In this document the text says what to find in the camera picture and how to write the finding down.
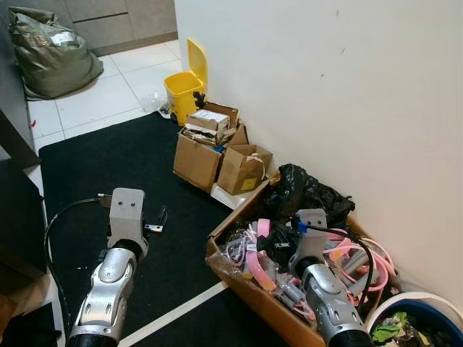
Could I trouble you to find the grey-green rubbish bag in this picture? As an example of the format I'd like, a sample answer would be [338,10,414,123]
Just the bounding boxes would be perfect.
[7,7,105,100]

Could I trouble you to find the wide cardboard box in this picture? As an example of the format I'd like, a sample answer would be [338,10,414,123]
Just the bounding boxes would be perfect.
[205,187,397,347]

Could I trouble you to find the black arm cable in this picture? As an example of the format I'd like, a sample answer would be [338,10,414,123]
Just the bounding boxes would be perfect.
[298,223,378,306]
[45,194,114,335]

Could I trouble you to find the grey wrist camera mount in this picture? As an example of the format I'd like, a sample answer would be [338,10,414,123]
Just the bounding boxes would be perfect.
[109,188,148,244]
[292,209,331,273]

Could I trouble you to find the black plastic bag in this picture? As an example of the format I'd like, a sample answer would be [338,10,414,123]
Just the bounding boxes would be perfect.
[262,163,356,229]

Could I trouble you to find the white-labelled parcel box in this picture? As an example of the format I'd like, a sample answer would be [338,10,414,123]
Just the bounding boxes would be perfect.
[187,108,232,135]

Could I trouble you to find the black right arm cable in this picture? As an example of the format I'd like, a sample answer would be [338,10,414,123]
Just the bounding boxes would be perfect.
[298,223,378,306]

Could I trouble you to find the clear crumpled plastic bag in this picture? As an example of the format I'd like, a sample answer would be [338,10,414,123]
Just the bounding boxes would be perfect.
[141,90,172,118]

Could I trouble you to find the pink looped tubing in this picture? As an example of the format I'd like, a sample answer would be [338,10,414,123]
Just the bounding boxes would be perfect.
[324,230,396,299]

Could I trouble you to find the grey kitchen cabinets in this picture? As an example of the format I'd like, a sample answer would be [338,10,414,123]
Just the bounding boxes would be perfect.
[29,0,179,56]

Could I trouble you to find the white tape strip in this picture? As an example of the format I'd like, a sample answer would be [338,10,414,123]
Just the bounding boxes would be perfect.
[118,281,229,347]

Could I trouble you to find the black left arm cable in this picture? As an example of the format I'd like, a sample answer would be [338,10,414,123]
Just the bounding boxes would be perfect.
[45,194,114,335]

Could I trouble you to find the small cardboard box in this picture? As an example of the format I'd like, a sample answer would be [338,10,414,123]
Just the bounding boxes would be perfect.
[217,143,274,197]

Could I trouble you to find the yellow pedal bin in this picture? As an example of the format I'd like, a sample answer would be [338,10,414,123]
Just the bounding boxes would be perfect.
[163,38,209,127]

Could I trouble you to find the pink strap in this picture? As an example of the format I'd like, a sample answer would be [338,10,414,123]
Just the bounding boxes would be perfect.
[245,217,280,294]

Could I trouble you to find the dark cabinet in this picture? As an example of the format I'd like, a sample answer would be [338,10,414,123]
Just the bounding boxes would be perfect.
[0,0,41,171]

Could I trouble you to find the blue round rubbish bin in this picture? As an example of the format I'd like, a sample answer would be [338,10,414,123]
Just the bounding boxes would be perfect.
[365,291,463,347]

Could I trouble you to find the large open cardboard box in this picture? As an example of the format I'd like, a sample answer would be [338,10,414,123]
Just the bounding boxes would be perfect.
[172,101,250,194]

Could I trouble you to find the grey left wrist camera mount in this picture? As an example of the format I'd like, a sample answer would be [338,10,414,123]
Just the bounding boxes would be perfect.
[109,188,148,244]

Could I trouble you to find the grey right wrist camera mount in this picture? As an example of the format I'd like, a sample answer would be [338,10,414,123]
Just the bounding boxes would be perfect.
[292,209,331,273]

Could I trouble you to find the green crumpled wrapper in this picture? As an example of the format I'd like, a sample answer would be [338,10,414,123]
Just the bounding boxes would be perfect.
[372,314,407,345]

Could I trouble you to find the black floor mat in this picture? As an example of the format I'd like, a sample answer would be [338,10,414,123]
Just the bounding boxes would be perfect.
[36,112,290,347]

